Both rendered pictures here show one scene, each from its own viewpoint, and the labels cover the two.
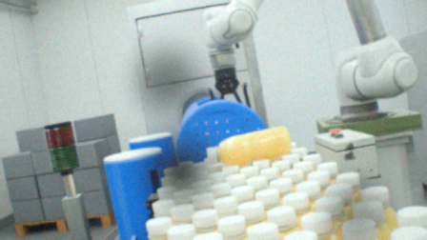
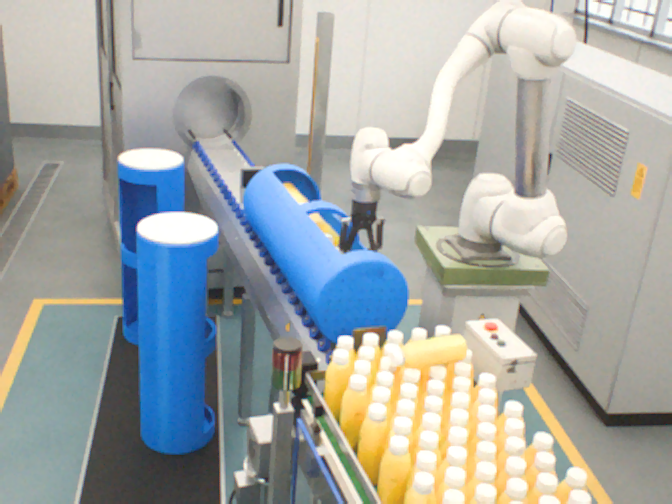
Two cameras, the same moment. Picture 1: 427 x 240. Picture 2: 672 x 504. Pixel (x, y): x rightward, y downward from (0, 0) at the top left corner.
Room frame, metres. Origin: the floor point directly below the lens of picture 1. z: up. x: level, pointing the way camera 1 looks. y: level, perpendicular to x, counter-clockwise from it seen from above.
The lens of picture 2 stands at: (-0.44, 0.73, 2.11)
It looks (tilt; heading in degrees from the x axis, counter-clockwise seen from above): 24 degrees down; 341
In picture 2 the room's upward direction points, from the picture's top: 5 degrees clockwise
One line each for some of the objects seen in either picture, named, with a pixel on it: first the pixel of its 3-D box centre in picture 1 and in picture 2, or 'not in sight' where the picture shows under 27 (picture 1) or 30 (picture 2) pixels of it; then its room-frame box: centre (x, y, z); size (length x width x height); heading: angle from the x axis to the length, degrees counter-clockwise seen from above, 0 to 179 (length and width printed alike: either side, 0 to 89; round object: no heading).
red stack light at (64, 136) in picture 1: (59, 136); (286, 355); (0.96, 0.33, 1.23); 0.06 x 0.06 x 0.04
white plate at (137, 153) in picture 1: (132, 154); (177, 228); (2.18, 0.41, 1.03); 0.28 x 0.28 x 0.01
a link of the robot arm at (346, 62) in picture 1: (355, 75); (488, 206); (1.78, -0.58, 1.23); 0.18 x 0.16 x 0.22; 16
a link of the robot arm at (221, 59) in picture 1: (222, 60); (365, 190); (1.61, -0.07, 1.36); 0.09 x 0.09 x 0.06
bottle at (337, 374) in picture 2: not in sight; (337, 387); (1.17, 0.13, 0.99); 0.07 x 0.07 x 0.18
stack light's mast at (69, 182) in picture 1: (64, 160); (285, 375); (0.96, 0.33, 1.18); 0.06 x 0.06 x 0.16
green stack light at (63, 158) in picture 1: (64, 157); (285, 373); (0.96, 0.33, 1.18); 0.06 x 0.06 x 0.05
